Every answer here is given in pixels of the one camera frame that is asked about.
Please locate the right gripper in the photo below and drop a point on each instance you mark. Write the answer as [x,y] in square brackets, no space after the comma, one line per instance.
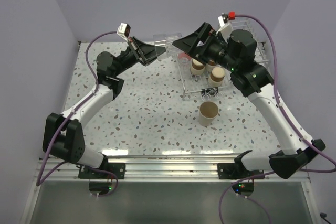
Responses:
[189,44]

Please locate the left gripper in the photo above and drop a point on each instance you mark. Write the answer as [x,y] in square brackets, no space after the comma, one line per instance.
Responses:
[147,52]

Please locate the large clear glass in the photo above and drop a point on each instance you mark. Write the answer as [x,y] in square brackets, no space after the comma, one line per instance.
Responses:
[163,44]

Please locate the pink plastic cup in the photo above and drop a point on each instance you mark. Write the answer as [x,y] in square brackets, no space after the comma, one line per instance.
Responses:
[184,57]

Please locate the small clear glass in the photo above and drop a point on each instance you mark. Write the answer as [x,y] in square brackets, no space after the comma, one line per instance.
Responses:
[184,64]

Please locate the steel cup with cork band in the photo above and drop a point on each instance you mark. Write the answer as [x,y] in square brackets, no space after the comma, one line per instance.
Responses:
[210,66]

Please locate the beige plastic cup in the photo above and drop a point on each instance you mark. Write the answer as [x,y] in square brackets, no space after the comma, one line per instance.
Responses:
[207,113]

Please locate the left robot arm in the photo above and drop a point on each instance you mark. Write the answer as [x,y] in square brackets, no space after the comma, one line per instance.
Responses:
[63,136]

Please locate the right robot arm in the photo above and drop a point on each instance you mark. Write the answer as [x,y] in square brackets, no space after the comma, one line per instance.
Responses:
[297,147]

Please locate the white wire dish rack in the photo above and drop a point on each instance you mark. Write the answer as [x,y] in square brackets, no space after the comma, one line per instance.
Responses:
[232,49]

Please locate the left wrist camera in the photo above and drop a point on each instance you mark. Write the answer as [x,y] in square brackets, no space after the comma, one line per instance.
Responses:
[123,31]

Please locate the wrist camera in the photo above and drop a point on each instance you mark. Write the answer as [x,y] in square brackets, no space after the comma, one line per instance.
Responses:
[123,31]
[225,25]

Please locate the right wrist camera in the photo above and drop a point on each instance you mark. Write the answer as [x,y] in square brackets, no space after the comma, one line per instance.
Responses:
[225,25]

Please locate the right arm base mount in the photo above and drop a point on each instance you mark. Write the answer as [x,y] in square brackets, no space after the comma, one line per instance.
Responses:
[229,171]

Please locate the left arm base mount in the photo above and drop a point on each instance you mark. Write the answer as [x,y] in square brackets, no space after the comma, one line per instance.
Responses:
[103,181]

